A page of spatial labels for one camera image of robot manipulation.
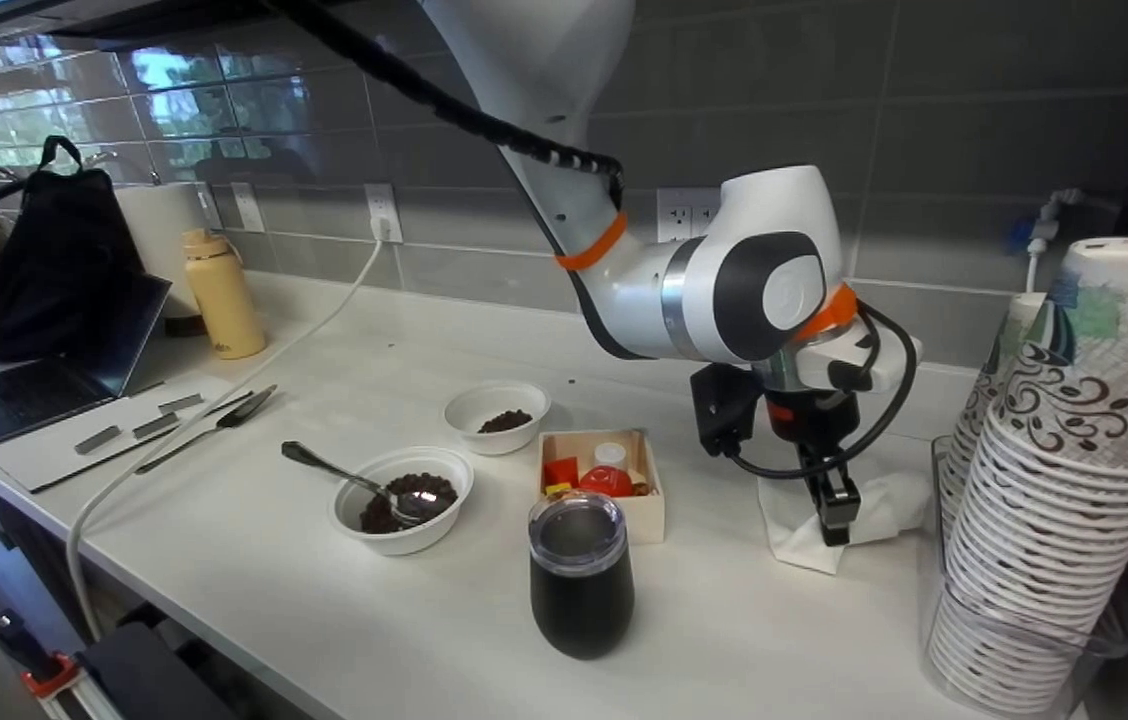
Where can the white double wall outlet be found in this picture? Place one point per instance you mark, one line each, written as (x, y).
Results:
(686, 215)

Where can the long thin metal utensil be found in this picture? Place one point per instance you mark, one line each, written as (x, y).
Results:
(108, 462)

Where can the white box red items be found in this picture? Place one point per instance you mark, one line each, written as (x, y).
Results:
(648, 512)

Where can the white outlet with plug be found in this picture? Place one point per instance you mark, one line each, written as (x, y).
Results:
(383, 211)

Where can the white round cap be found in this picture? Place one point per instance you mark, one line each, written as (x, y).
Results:
(609, 454)

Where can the metal spoon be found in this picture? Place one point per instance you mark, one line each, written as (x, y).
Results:
(324, 464)

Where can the coffee beans pile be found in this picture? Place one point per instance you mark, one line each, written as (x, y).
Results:
(505, 420)
(437, 486)

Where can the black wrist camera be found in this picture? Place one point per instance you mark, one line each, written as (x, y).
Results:
(727, 407)

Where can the black flat tray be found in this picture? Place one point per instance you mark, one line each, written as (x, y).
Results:
(5, 407)

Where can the small white bowl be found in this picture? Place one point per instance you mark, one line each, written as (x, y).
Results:
(488, 398)

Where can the red round capsule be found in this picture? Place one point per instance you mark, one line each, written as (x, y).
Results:
(607, 481)

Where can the black backpack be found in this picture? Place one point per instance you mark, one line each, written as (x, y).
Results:
(51, 265)

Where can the large white bowl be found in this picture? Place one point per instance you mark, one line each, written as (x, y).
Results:
(437, 531)

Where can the patterned paper cup stack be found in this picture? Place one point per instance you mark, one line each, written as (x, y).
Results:
(1069, 532)

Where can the clear cup holder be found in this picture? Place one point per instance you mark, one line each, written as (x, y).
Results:
(1120, 640)

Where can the red white clamp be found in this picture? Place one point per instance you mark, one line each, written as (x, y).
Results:
(51, 682)

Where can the blue white spray bottle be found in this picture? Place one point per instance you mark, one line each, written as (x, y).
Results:
(1030, 260)

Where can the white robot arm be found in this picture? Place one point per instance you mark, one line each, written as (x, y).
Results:
(525, 52)

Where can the black tumbler with lid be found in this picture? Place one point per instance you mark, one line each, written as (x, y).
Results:
(580, 603)

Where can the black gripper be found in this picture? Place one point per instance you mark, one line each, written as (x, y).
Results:
(808, 420)

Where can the yellow squeeze bottle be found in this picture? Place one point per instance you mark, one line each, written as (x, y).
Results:
(228, 303)

